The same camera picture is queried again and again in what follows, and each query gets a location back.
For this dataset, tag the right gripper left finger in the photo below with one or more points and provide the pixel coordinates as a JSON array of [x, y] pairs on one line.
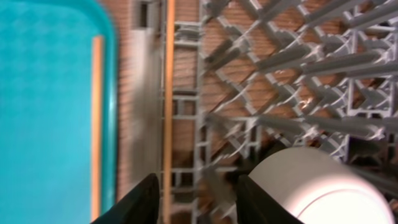
[[139, 206]]

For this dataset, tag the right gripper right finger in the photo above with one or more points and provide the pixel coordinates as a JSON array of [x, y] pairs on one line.
[[255, 206]]

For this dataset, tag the white cup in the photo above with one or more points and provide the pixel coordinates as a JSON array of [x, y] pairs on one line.
[[315, 188]]

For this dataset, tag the wooden chopstick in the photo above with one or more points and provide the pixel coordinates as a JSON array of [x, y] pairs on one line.
[[168, 109], [96, 123]]

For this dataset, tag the grey dishwasher rack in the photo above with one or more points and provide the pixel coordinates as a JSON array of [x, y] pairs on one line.
[[221, 82]]

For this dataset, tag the teal serving tray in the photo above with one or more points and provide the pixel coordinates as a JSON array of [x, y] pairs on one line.
[[46, 94]]

